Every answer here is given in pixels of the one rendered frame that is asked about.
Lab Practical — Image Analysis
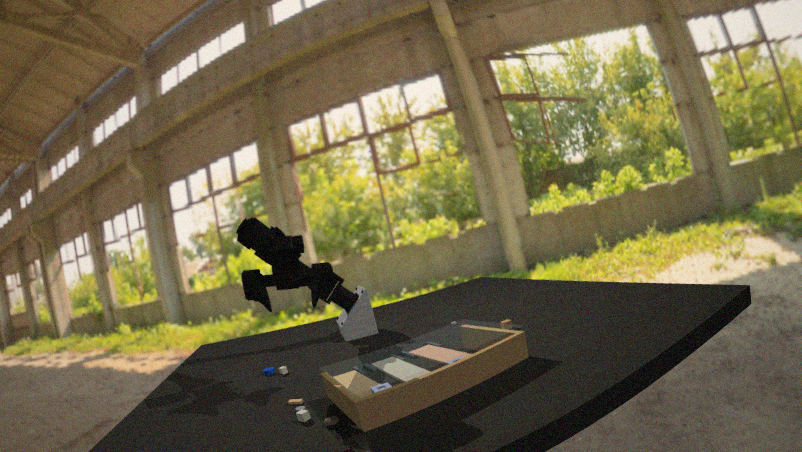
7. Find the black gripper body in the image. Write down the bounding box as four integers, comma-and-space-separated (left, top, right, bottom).
241, 261, 333, 301

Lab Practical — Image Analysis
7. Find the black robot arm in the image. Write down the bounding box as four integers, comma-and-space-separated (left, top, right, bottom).
236, 218, 359, 313

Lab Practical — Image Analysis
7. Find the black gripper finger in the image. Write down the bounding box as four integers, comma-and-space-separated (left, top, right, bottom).
311, 270, 326, 308
250, 276, 272, 312

